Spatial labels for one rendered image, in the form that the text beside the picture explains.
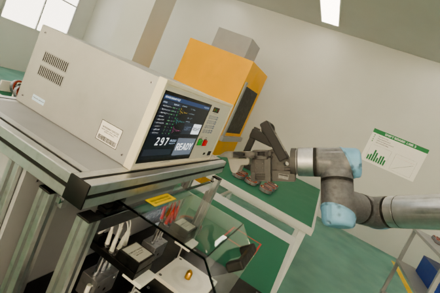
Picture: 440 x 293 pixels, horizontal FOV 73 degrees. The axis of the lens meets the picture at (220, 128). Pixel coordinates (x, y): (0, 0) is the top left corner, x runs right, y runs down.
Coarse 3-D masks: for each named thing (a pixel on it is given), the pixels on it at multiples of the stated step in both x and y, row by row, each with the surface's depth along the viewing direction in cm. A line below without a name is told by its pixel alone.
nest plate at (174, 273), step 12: (168, 264) 94; (180, 264) 97; (156, 276) 87; (168, 276) 89; (180, 276) 91; (192, 276) 93; (204, 276) 96; (180, 288) 86; (192, 288) 88; (204, 288) 90
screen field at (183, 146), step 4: (180, 140) 77; (184, 140) 79; (188, 140) 81; (192, 140) 83; (176, 144) 76; (180, 144) 78; (184, 144) 80; (188, 144) 82; (192, 144) 85; (176, 148) 77; (180, 148) 79; (184, 148) 81; (188, 148) 83; (172, 152) 76; (176, 152) 78; (180, 152) 80; (184, 152) 82; (188, 152) 84
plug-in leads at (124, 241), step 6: (114, 210) 70; (126, 222) 71; (120, 228) 73; (96, 234) 71; (102, 234) 72; (108, 234) 71; (126, 234) 71; (96, 240) 71; (108, 240) 71; (114, 240) 69; (120, 240) 71; (126, 240) 73; (114, 246) 69; (120, 246) 71
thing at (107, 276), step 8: (96, 264) 74; (88, 272) 71; (104, 272) 73; (112, 272) 74; (80, 280) 71; (88, 280) 70; (96, 280) 70; (104, 280) 71; (112, 280) 75; (80, 288) 71; (96, 288) 69; (104, 288) 73
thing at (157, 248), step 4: (152, 236) 97; (144, 240) 93; (148, 240) 94; (160, 240) 97; (164, 240) 98; (144, 244) 93; (148, 244) 93; (152, 244) 93; (156, 244) 94; (160, 244) 95; (164, 244) 97; (148, 248) 92; (152, 248) 92; (156, 248) 92; (160, 248) 95; (164, 248) 99; (156, 252) 94; (160, 252) 97; (156, 256) 96
